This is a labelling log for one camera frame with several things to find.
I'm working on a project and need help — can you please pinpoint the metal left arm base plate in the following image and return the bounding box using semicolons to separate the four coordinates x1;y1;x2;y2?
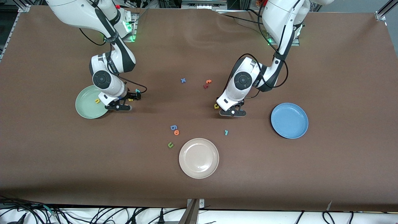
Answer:
267;30;301;46

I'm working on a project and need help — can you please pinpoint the blue plate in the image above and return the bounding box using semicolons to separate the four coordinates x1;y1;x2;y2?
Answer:
271;103;309;139

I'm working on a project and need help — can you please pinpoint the black base power cable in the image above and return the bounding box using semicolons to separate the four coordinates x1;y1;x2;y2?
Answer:
218;9;265;25

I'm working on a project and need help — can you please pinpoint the black looped cable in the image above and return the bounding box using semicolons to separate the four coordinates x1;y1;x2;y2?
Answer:
322;211;336;224

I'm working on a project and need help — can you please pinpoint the aluminium frame profile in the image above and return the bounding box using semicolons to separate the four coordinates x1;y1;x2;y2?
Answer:
179;199;201;224

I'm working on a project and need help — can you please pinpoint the brown table cover sheet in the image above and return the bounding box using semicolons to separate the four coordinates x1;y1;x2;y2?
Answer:
0;6;398;212

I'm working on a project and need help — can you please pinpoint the light green plate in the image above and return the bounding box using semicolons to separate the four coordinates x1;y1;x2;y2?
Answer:
75;85;112;119

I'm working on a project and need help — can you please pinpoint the grey equipment box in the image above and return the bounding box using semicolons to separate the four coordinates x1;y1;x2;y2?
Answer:
181;0;228;9

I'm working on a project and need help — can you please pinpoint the black cable bundle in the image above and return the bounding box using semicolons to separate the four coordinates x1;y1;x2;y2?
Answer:
0;194;62;224

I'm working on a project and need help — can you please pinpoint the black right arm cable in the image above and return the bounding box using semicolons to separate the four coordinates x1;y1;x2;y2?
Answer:
79;28;148;94

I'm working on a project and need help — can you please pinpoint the small metal bracket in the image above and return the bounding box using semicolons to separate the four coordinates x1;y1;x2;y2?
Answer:
187;198;205;208

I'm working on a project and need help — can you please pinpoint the beige plate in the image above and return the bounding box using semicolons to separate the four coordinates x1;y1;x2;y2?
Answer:
179;138;220;179

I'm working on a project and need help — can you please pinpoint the aluminium corner profile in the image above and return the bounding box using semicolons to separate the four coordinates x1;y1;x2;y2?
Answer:
375;0;398;21

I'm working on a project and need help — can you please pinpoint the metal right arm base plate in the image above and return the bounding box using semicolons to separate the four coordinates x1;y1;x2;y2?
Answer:
104;12;138;42

